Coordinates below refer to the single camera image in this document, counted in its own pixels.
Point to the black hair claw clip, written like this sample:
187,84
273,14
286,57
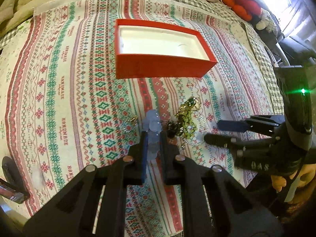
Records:
172,129

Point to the patterned knit blanket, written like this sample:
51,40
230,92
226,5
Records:
68,110

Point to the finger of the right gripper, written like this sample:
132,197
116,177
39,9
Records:
237,126
222,140

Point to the white plush toy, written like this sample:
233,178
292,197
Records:
265,22

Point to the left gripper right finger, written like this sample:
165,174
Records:
213,202

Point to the red orange plush toy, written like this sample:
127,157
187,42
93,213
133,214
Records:
245,9

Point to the red jewelry box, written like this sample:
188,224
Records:
147,49

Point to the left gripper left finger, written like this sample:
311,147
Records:
93,203

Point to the small gold earring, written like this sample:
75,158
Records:
133,121

